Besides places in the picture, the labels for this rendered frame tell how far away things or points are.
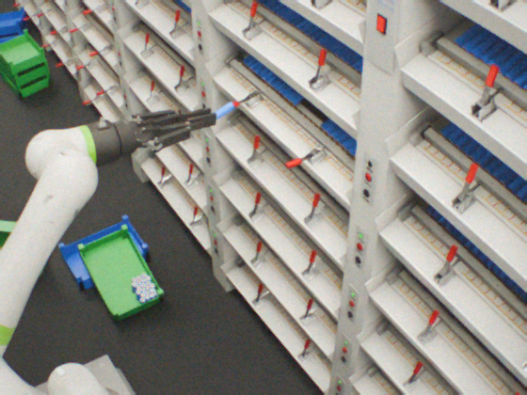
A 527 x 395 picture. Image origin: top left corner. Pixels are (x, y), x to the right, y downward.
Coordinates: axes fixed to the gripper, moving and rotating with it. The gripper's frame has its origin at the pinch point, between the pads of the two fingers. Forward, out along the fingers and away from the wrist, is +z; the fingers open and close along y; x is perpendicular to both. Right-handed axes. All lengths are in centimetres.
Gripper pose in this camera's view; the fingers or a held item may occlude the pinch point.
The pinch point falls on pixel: (199, 118)
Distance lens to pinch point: 152.8
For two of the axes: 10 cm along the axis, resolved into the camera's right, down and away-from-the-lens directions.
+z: 8.4, -2.6, 4.8
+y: -5.3, -5.8, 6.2
